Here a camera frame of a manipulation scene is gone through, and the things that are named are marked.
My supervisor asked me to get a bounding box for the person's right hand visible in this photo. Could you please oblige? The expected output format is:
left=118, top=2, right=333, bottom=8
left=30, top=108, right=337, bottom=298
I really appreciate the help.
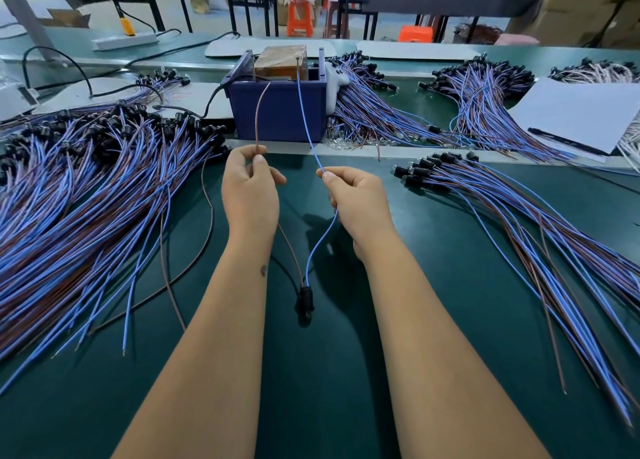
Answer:
left=317, top=166, right=399, bottom=260

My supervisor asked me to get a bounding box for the person's left hand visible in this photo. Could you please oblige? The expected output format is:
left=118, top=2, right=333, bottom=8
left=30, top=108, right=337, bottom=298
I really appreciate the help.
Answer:
left=221, top=144, right=288, bottom=247

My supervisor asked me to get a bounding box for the blue plastic tester box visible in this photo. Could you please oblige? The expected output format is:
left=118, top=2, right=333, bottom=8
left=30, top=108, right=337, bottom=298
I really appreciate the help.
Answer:
left=223, top=46, right=331, bottom=143

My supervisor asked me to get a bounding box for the blue brown plug cable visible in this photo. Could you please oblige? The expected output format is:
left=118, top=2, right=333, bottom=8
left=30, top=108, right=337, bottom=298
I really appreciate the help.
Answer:
left=253, top=68, right=341, bottom=327

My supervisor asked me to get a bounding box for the pile of wired lamps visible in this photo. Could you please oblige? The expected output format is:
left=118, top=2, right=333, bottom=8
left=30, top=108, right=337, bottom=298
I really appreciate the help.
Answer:
left=392, top=152, right=640, bottom=427
left=0, top=98, right=229, bottom=395

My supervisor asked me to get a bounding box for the person's left forearm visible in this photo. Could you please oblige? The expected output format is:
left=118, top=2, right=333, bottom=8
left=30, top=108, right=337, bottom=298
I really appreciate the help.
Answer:
left=112, top=236, right=281, bottom=459

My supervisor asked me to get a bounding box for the person's right forearm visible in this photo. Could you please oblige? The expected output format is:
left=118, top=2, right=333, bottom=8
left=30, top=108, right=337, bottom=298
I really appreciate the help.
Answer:
left=358, top=242, right=551, bottom=459

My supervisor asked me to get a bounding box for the white power strip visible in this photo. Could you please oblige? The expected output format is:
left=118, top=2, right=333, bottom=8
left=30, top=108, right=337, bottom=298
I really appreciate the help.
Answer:
left=92, top=32, right=161, bottom=52

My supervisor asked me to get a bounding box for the white flat mat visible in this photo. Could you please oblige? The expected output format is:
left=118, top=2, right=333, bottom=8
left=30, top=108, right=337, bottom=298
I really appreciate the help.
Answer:
left=205, top=36, right=358, bottom=59
left=358, top=40, right=484, bottom=62
left=35, top=76, right=234, bottom=121

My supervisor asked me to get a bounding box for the brown cardboard block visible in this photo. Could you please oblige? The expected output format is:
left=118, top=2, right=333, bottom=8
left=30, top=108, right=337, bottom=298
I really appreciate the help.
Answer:
left=254, top=44, right=309, bottom=81

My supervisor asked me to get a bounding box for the orange plastic stool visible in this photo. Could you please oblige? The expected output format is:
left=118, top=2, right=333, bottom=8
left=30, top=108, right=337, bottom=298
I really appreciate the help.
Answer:
left=287, top=0, right=315, bottom=38
left=398, top=24, right=435, bottom=44

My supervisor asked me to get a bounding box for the black pen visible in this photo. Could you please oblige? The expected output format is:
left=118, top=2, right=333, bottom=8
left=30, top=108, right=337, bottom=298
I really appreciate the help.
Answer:
left=528, top=128, right=609, bottom=157

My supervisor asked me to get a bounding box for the pink plastic stool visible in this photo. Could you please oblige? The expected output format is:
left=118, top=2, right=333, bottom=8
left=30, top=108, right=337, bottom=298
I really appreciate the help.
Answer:
left=495, top=32, right=541, bottom=46

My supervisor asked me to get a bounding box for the white paper sheet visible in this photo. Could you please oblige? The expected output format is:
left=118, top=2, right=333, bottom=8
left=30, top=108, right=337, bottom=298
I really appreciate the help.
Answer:
left=508, top=78, right=640, bottom=157

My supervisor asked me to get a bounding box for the white plastic device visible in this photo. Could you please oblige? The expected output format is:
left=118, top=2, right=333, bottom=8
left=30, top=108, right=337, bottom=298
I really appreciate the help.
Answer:
left=0, top=82, right=39, bottom=123

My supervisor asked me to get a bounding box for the open cardboard box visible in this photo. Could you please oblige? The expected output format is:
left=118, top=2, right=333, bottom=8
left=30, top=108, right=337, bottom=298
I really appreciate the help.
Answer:
left=40, top=8, right=91, bottom=28

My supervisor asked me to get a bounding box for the grey metal pole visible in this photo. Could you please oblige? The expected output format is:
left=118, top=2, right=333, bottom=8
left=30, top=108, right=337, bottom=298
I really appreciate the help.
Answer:
left=0, top=0, right=56, bottom=50

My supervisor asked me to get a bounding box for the stack of large cardboard boxes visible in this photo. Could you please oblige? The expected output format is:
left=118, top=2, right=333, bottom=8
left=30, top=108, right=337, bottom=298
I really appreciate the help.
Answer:
left=515, top=0, right=640, bottom=47

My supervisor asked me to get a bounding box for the loose grey wire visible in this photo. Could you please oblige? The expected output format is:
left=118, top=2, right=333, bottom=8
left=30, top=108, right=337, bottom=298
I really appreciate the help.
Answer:
left=158, top=214, right=187, bottom=332

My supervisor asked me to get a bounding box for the black power cable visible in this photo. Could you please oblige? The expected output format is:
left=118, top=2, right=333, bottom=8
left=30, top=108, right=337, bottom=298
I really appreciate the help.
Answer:
left=22, top=28, right=241, bottom=100

